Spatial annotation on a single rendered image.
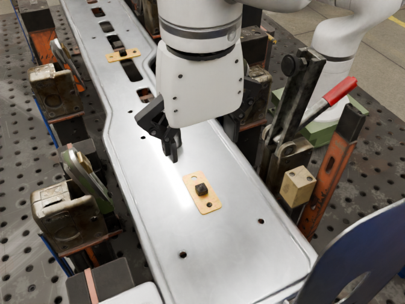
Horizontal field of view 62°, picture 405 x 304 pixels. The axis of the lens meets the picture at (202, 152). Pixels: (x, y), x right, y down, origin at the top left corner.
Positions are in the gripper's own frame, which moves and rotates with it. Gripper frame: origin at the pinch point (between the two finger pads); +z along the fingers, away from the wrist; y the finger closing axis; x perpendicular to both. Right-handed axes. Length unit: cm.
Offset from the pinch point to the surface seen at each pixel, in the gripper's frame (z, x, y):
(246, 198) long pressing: 12.0, 4.1, -6.0
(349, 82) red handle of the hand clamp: -2.5, 0.6, -25.0
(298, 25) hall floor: 112, -199, -189
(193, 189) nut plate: 11.6, -1.0, 1.2
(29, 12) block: 9, -76, 18
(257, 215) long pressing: 12.0, 7.5, -5.9
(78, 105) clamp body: 16.5, -38.1, 14.1
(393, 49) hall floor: 112, -132, -235
